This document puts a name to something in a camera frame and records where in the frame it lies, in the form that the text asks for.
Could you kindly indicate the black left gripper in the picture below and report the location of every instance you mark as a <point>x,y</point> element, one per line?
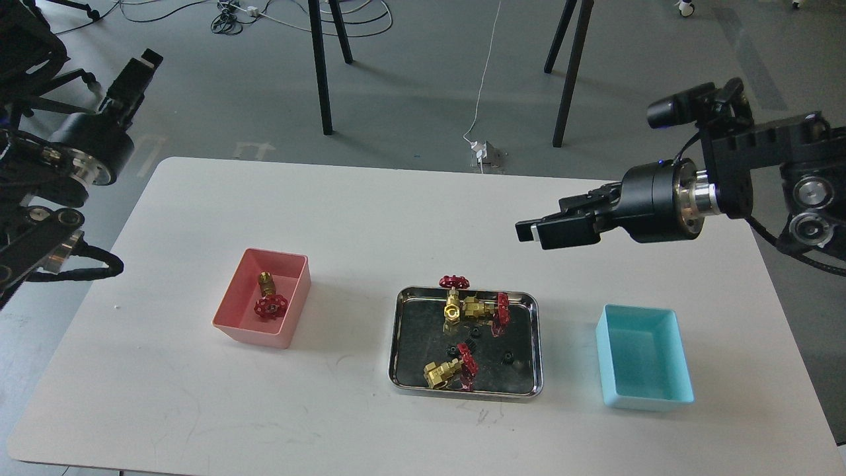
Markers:
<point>104,134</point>

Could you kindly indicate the white floor power socket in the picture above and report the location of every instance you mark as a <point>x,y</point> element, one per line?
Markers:
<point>487,158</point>

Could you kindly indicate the brass valve red handle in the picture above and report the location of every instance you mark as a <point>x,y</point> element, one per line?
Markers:
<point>464,366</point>
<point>452,309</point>
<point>498,312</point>
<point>270,305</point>

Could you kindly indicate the pink plastic box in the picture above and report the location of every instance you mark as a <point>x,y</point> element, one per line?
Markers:
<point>235,315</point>

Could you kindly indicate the brass valve upright red handle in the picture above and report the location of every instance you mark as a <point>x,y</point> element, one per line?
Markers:
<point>452,309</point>

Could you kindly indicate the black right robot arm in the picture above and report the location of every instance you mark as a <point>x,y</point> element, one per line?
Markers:
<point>809,154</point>

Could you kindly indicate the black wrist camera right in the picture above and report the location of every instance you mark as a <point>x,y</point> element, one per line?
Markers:
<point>707,106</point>

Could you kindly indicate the black table leg inner left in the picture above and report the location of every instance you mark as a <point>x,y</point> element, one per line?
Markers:
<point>341,33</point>

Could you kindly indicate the black table leg inner right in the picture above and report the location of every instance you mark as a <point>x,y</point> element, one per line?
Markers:
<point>561,30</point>

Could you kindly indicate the light blue plastic box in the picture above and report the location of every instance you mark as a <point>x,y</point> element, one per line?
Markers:
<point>642,359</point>

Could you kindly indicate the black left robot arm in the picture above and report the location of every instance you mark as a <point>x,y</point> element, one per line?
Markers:
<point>45,183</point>

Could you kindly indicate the brass valve red handle front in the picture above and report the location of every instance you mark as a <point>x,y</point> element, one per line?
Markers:
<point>464,366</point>

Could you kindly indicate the stainless steel tray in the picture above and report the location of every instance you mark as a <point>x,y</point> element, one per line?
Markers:
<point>419,337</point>

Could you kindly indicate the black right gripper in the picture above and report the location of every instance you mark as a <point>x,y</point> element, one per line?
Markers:
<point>660,202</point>

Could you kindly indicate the black office chair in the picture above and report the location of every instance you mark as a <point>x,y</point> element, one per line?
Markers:
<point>32,57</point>

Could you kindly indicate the black table leg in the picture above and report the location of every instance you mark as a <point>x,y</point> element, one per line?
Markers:
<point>575,57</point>
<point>341,33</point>
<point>320,65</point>
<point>561,30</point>

